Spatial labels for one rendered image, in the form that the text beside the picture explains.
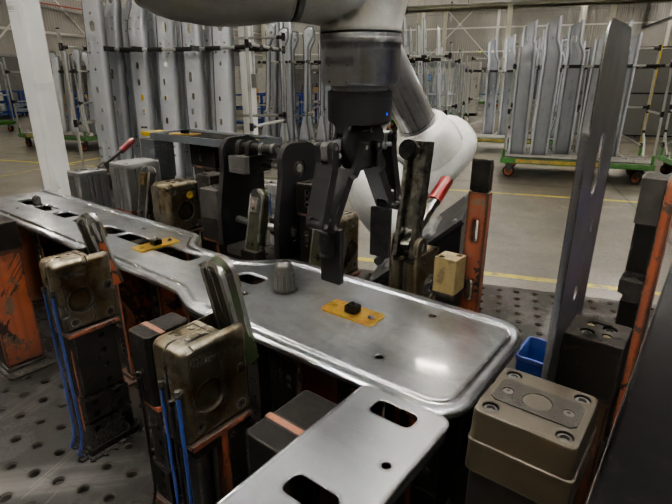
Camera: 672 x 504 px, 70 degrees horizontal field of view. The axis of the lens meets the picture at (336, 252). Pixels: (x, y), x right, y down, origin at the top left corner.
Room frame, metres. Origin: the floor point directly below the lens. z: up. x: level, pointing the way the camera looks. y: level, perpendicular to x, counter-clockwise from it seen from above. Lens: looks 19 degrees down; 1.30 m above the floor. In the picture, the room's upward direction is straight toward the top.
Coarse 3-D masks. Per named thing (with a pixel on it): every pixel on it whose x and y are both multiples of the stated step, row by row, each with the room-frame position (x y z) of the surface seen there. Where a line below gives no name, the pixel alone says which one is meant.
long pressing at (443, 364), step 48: (48, 192) 1.34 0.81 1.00; (192, 240) 0.90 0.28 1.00; (192, 288) 0.67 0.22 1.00; (336, 288) 0.67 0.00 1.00; (384, 288) 0.66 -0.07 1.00; (288, 336) 0.53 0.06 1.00; (336, 336) 0.53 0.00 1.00; (384, 336) 0.53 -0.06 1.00; (432, 336) 0.53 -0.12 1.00; (480, 336) 0.53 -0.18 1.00; (384, 384) 0.43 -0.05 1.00; (432, 384) 0.43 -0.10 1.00; (480, 384) 0.43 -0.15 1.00
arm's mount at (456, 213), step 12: (456, 204) 1.44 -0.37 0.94; (444, 216) 1.39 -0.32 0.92; (456, 216) 1.24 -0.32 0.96; (444, 228) 1.20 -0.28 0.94; (456, 228) 1.15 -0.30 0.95; (432, 240) 1.17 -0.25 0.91; (444, 240) 1.17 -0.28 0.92; (456, 240) 1.16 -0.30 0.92; (456, 252) 1.16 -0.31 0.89; (372, 276) 1.25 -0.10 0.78; (384, 276) 1.21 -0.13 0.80
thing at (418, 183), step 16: (400, 144) 0.70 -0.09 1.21; (416, 144) 0.69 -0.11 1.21; (432, 144) 0.71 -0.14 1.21; (416, 160) 0.71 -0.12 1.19; (416, 176) 0.71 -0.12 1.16; (416, 192) 0.71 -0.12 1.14; (400, 208) 0.71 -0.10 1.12; (416, 208) 0.69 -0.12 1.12; (400, 224) 0.70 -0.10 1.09; (416, 224) 0.68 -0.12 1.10; (400, 240) 0.70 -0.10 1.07
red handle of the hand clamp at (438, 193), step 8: (448, 176) 0.79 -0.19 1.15; (440, 184) 0.78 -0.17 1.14; (448, 184) 0.78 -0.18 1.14; (432, 192) 0.77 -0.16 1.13; (440, 192) 0.76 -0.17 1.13; (432, 200) 0.75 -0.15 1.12; (440, 200) 0.76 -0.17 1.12; (432, 208) 0.74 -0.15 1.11; (424, 224) 0.72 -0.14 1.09; (408, 232) 0.71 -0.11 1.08; (408, 240) 0.69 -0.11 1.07; (408, 248) 0.69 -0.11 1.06
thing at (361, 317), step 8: (328, 304) 0.61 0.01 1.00; (336, 304) 0.61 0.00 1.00; (344, 304) 0.61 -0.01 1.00; (360, 304) 0.59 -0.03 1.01; (328, 312) 0.59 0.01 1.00; (336, 312) 0.59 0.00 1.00; (344, 312) 0.59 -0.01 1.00; (352, 312) 0.58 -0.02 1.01; (360, 312) 0.59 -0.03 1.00; (368, 312) 0.59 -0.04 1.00; (376, 312) 0.59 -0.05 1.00; (352, 320) 0.57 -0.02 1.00; (360, 320) 0.56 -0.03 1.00; (368, 320) 0.56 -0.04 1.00; (376, 320) 0.56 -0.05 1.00
